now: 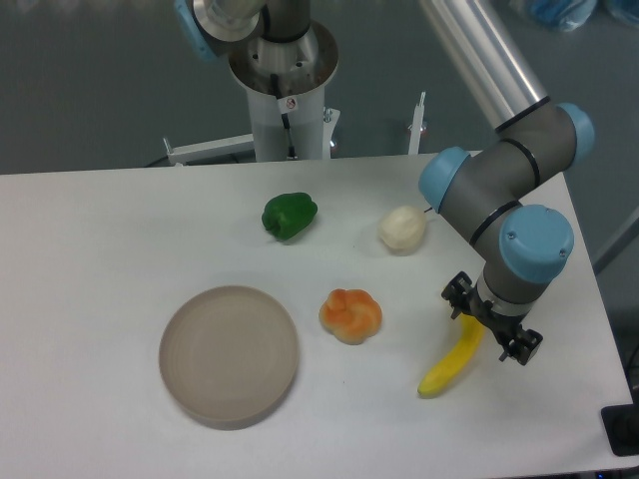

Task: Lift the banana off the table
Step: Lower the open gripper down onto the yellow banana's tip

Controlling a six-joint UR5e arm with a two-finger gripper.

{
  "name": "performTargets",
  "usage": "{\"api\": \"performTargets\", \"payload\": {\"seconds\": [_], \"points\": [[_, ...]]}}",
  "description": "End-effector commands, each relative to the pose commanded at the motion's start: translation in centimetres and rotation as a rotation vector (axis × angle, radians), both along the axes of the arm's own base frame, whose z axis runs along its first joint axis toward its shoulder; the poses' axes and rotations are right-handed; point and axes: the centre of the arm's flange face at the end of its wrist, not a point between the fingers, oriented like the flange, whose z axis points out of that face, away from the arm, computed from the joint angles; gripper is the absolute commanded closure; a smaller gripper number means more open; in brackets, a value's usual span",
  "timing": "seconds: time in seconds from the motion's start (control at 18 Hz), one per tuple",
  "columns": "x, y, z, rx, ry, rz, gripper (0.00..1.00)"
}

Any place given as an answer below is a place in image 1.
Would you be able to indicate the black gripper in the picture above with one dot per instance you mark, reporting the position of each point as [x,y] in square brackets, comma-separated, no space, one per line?
[502,317]

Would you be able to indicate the yellow banana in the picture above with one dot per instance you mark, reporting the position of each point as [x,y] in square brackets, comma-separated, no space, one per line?
[450,366]

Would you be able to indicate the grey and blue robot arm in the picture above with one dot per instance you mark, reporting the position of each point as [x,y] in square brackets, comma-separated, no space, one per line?
[524,247]

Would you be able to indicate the white garlic bulb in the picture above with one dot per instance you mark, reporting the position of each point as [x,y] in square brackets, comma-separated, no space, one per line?
[402,229]

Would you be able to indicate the orange knotted bread roll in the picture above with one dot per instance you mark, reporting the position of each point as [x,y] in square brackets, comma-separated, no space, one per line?
[351,315]

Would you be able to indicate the black device at table edge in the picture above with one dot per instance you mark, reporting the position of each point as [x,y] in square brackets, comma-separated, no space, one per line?
[621,426]

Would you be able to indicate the grey metal table leg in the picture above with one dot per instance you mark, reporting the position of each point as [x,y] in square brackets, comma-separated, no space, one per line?
[617,242]

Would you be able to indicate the green bell pepper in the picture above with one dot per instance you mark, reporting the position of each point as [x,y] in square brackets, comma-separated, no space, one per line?
[286,215]

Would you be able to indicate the beige round plate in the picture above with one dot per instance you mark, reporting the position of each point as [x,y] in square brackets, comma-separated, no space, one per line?
[229,356]

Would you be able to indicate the blue plastic bag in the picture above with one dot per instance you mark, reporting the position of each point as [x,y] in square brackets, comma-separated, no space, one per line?
[567,16]

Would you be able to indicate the white right mounting bracket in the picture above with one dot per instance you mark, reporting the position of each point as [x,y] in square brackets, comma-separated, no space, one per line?
[417,125]

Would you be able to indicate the white mounting bracket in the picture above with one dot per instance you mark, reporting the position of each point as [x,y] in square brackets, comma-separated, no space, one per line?
[417,125]
[187,154]

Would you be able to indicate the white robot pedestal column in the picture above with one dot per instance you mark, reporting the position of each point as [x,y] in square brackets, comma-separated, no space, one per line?
[284,84]

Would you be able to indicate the white left mounting bracket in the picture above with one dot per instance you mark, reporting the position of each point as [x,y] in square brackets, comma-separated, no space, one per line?
[187,154]

